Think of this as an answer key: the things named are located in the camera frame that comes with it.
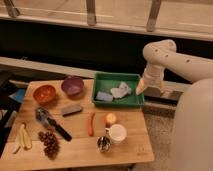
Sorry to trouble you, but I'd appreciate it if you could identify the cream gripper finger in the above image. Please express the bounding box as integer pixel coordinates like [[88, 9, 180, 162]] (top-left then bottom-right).
[[136, 79, 147, 95]]

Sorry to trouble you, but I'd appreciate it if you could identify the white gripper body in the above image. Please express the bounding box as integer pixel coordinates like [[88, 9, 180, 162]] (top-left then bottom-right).
[[142, 64, 164, 90]]

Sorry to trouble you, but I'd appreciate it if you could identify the black handled metal scoop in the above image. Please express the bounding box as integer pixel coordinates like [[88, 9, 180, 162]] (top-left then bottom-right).
[[35, 107, 72, 141]]

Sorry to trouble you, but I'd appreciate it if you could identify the yellow banana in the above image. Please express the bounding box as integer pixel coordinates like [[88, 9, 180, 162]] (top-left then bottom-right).
[[13, 123, 32, 154]]

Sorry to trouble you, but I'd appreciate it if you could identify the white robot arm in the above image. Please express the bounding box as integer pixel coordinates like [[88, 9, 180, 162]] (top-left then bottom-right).
[[136, 39, 213, 171]]

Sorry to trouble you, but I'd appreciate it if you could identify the purple bowl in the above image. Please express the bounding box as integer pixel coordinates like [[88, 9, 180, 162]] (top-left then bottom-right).
[[61, 76, 84, 96]]

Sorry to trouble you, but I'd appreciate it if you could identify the red bowl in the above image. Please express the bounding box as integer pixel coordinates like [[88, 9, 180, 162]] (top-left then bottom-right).
[[33, 85, 56, 105]]

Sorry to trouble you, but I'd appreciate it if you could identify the white crumpled cloth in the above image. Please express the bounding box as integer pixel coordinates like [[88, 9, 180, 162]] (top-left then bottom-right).
[[110, 82, 132, 99]]

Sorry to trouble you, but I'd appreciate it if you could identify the green plastic tray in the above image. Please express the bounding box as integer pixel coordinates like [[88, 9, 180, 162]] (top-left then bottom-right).
[[92, 72, 144, 108]]

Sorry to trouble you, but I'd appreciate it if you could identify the light blue sponge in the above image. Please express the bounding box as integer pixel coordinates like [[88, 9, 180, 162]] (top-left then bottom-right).
[[96, 92, 113, 102]]

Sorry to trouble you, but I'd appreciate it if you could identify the yellow orange fruit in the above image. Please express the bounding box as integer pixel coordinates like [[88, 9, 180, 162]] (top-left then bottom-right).
[[105, 113, 117, 127]]

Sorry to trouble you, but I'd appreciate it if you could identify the white mug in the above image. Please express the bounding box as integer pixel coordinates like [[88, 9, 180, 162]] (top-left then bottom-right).
[[107, 124, 127, 144]]

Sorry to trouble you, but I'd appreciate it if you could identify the orange carrot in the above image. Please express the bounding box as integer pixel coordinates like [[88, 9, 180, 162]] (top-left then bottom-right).
[[88, 112, 95, 136]]

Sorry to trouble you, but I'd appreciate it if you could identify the grey eraser block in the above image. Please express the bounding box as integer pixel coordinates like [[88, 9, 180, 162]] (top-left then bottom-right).
[[61, 104, 83, 117]]

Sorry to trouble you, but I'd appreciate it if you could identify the wooden cutting board table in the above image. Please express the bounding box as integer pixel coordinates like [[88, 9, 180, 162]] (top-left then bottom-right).
[[0, 79, 154, 171]]

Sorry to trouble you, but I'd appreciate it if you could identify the bunch of dark grapes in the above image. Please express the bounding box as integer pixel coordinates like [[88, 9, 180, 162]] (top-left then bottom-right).
[[38, 131, 59, 160]]

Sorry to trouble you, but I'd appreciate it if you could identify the blue object at left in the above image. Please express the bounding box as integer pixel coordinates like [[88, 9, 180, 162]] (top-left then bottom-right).
[[11, 89, 26, 103]]

